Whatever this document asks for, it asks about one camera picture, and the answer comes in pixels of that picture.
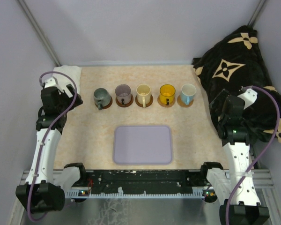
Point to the black floral blanket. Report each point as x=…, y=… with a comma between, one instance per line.
x=236, y=62

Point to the purple glass cup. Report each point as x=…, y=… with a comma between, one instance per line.
x=123, y=94

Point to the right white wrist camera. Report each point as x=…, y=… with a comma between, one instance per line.
x=249, y=96

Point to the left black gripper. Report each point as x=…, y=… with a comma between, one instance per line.
x=70, y=99

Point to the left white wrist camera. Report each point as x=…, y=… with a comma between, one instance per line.
x=51, y=82

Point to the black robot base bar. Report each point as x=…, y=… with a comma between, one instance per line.
x=135, y=182

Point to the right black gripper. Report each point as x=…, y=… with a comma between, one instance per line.
x=220, y=98

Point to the yellow mug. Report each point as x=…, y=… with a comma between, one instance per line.
x=167, y=94

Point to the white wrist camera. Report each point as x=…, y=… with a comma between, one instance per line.
x=51, y=82
x=249, y=96

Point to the cream mug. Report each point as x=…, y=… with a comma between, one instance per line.
x=143, y=94

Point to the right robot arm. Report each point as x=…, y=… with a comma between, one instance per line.
x=239, y=202

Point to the grey green mug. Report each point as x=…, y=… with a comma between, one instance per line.
x=100, y=92

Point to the white folded cloth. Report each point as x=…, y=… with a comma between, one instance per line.
x=74, y=72

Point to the dark wooden coaster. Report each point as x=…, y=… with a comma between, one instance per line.
x=103, y=102
x=147, y=105
x=128, y=103

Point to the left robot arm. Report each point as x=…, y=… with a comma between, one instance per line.
x=41, y=192

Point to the aluminium frame rail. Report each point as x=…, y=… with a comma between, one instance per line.
x=83, y=193

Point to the woven rattan coaster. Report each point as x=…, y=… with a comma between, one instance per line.
x=165, y=105
x=181, y=104

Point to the light blue mug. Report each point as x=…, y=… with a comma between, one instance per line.
x=188, y=92

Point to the lavender plastic tray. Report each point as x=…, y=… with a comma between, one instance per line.
x=143, y=145

